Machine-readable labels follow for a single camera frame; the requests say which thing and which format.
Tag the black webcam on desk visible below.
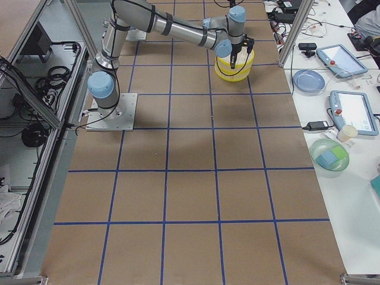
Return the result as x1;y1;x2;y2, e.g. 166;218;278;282
298;43;317;58

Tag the blue round plate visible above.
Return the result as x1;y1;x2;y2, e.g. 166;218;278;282
293;69;325;94

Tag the teal box at edge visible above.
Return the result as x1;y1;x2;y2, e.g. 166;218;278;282
370;175;380;197

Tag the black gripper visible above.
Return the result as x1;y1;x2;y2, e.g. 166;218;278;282
230;43;243;69

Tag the black power adapter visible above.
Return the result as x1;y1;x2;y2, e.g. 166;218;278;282
302;121;333;131

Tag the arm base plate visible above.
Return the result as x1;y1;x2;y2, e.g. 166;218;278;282
125;27;147;42
85;93;138;131

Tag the right aluminium frame post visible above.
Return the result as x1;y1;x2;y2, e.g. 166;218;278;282
277;0;314;68

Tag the white crumpled cloth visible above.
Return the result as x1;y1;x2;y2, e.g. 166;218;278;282
0;164;23;232

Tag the blue teach pendant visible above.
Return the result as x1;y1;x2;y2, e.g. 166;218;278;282
316;44;368;78
329;90;379;136

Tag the blue teach pendant near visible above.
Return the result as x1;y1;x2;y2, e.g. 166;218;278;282
329;90;379;136

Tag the black monitor under frame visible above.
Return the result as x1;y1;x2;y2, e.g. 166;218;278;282
20;21;52;63

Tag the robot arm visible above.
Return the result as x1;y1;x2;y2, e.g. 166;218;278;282
87;1;246;121
228;0;237;8

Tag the blue teach pendant far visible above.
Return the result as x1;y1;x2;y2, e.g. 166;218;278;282
316;44;368;78

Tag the beige paper cup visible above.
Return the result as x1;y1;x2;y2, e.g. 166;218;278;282
337;125;358;143

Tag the yellow rimmed bamboo steamer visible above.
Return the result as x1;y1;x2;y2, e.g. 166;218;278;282
214;64;251;83

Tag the green plate with blocks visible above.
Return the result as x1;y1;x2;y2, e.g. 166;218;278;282
309;138;350;178

